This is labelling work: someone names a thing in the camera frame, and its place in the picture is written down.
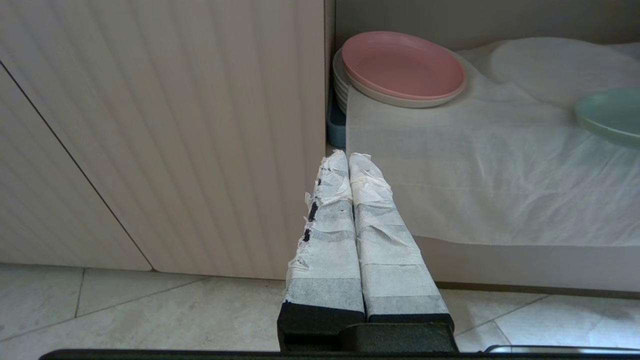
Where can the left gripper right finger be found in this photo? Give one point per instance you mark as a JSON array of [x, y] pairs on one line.
[[395, 270]]

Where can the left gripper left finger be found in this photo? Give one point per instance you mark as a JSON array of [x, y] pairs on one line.
[[327, 260]]

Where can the beige lower shelf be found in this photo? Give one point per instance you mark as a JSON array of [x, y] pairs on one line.
[[530, 267]]

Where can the pink plate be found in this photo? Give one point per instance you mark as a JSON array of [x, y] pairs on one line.
[[403, 64]]

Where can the mint green plate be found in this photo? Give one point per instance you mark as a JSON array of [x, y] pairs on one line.
[[611, 115]]

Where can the blue tray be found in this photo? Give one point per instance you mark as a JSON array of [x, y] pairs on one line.
[[336, 125]]

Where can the white cloth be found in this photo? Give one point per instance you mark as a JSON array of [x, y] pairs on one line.
[[500, 150]]

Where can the beige cabinet door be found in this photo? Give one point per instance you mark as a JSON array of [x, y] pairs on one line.
[[175, 135], [55, 200]]

